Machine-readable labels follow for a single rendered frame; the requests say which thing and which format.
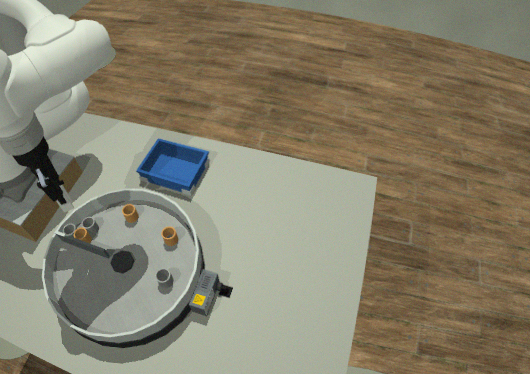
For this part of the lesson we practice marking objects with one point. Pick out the blue crate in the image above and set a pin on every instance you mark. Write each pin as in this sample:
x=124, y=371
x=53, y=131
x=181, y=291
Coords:
x=177, y=164

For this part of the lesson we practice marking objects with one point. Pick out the bronze bushing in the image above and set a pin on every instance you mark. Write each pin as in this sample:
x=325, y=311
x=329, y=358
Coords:
x=80, y=232
x=170, y=231
x=131, y=218

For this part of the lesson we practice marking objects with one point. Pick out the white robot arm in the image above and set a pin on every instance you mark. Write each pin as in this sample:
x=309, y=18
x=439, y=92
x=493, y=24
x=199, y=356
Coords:
x=60, y=54

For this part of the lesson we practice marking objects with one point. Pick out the grey metal bushing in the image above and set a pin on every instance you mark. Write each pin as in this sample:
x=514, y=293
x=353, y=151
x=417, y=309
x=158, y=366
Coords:
x=87, y=222
x=69, y=229
x=162, y=272

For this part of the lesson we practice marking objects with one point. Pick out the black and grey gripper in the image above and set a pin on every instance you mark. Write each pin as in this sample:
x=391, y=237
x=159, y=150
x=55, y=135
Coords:
x=45, y=173

